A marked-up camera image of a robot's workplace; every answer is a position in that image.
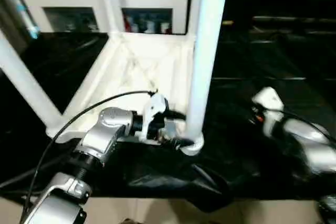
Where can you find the white plastic table top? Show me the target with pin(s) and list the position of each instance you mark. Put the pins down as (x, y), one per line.
(131, 58)

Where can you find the white plastic table leg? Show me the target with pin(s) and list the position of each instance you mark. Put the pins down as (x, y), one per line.
(107, 3)
(193, 3)
(207, 37)
(26, 82)

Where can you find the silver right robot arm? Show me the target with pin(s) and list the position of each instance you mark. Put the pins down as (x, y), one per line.
(309, 140)

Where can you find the black work mat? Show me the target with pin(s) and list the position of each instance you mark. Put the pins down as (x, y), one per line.
(262, 90)

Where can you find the white red mug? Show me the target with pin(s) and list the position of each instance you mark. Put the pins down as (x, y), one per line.
(165, 27)

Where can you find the light blue packaged box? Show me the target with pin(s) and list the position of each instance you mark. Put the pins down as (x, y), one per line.
(32, 31)

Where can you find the grey curtain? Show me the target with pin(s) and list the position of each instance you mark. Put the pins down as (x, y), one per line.
(8, 24)

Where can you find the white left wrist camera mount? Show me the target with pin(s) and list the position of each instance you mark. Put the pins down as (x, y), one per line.
(155, 103)

